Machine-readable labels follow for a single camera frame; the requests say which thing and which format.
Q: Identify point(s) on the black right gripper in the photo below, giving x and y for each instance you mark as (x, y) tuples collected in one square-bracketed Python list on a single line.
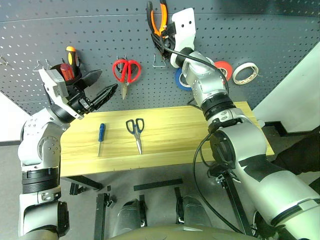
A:
[(169, 30)]

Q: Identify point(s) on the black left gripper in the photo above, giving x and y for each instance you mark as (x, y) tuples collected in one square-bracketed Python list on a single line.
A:
[(78, 101)]

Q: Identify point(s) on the orange and black pliers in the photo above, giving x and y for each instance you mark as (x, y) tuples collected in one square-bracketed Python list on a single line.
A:
[(162, 15)]

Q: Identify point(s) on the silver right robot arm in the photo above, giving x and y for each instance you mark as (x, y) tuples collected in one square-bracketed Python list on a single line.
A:
[(250, 140)]

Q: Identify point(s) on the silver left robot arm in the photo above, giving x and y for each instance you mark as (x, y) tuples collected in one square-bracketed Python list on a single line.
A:
[(37, 145)]

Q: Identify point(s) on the blue tape roll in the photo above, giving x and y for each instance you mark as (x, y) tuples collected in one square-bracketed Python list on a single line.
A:
[(178, 78)]

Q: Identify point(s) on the grey perforated pegboard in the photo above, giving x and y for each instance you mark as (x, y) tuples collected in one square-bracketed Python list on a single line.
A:
[(75, 25)]

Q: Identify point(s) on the red tape roll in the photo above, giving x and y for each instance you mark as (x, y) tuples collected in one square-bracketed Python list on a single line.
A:
[(225, 65)]

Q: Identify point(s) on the white tape roll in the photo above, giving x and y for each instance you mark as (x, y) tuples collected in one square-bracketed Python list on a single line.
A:
[(238, 78)]

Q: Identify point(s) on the orange and black screwdriver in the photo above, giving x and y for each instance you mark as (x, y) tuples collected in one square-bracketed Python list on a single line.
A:
[(71, 57)]

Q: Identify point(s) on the black round tool cup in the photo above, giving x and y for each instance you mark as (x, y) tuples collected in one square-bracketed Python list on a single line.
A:
[(56, 68)]

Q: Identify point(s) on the black and blue scissors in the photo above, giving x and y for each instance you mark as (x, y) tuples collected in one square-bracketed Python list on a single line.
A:
[(136, 135)]

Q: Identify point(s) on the silver rounded robot leg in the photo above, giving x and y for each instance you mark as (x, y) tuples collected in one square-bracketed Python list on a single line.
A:
[(196, 211), (130, 215)]

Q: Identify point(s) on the olive rounded robot torso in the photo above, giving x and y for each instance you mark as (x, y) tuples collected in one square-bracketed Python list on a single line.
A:
[(175, 233)]

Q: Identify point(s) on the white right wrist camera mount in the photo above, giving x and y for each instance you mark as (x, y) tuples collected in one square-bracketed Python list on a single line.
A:
[(185, 25)]

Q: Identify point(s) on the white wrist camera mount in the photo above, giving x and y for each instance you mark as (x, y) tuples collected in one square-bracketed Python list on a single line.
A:
[(185, 25), (51, 80)]

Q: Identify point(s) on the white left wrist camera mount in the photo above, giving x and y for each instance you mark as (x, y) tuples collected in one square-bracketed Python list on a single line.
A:
[(51, 80)]

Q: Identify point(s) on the black metal table frame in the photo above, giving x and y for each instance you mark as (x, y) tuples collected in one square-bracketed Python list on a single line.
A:
[(157, 185)]

